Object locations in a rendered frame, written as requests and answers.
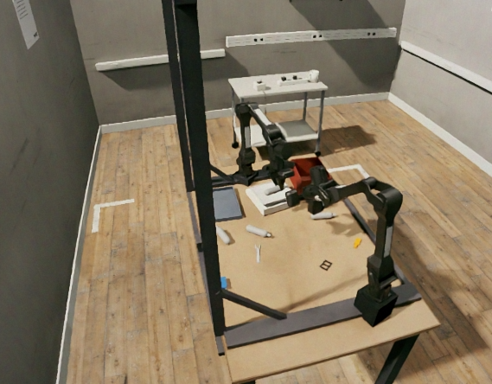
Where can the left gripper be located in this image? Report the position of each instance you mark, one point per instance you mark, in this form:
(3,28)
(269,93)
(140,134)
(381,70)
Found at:
(277,165)

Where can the white digital weighing scale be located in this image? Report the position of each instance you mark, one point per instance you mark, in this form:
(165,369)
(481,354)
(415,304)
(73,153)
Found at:
(267,204)

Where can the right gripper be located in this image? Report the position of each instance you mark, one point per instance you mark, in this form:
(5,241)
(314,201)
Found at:
(293,199)

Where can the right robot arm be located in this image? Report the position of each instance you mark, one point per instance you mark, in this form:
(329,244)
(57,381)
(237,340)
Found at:
(388,203)

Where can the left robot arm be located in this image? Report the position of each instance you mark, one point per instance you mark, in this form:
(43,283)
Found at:
(270,131)

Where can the red open box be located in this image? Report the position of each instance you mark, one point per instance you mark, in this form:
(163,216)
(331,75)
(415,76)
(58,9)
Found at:
(302,167)

